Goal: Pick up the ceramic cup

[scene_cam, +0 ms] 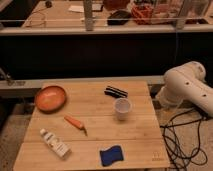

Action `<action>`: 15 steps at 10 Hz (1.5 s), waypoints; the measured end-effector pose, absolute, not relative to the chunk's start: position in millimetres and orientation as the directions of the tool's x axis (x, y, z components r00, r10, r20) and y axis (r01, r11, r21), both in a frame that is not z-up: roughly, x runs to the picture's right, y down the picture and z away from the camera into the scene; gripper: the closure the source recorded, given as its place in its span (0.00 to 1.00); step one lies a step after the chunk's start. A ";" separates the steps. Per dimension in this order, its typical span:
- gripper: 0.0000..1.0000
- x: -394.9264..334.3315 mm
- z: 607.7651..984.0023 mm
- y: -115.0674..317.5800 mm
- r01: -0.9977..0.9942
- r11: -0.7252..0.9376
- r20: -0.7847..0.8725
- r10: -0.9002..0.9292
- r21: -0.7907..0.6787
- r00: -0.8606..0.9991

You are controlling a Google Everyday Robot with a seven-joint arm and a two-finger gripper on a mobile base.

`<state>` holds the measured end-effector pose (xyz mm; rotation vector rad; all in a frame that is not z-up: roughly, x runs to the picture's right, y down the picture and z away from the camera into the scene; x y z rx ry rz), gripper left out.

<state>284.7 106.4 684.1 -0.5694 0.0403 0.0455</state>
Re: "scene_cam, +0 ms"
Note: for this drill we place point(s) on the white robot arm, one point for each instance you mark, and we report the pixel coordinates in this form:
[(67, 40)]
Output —
[(186, 82)]

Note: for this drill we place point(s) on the orange bowl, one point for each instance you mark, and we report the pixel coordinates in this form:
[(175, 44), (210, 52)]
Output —
[(50, 98)]

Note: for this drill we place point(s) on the blue sponge cloth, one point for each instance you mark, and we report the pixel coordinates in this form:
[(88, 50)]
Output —
[(111, 155)]

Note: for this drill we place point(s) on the black object on bench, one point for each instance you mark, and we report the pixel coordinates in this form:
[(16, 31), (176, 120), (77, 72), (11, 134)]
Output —
[(119, 17)]

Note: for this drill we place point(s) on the white tube bottle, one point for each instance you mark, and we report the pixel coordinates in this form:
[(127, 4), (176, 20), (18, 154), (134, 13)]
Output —
[(55, 144)]

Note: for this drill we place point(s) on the orange basket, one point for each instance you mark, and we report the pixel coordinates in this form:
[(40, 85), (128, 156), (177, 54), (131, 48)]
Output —
[(141, 14)]

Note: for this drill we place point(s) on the white paper sheet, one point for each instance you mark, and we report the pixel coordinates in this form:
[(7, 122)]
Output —
[(76, 8)]

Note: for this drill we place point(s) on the metal vertical post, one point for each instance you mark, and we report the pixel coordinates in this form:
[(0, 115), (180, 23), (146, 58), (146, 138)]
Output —
[(88, 14)]

